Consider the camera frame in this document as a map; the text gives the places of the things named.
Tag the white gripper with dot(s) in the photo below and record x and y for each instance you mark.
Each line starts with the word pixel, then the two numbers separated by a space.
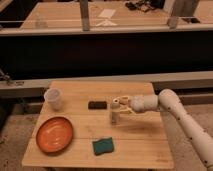
pixel 139 103

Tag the small clear bottle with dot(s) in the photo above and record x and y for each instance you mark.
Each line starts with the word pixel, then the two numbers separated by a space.
pixel 114 113

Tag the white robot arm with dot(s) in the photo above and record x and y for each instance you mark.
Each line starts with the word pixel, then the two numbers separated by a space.
pixel 169 101

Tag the clear bottle on far table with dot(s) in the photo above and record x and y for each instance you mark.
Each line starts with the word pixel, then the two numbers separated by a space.
pixel 40 22

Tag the dark brown block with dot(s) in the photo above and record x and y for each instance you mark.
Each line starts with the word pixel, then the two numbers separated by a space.
pixel 97 105

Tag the green sponge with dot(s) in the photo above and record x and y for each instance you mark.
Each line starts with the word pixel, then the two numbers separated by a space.
pixel 102 146

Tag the translucent plastic cup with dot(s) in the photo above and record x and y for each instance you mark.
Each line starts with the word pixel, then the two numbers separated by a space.
pixel 53 98

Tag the orange plate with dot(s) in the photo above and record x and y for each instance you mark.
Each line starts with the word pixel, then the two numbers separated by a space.
pixel 54 135

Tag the white paper sheet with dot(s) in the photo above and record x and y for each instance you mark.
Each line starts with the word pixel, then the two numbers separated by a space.
pixel 107 13

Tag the grey metal post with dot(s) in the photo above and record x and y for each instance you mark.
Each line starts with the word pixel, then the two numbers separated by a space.
pixel 84 11

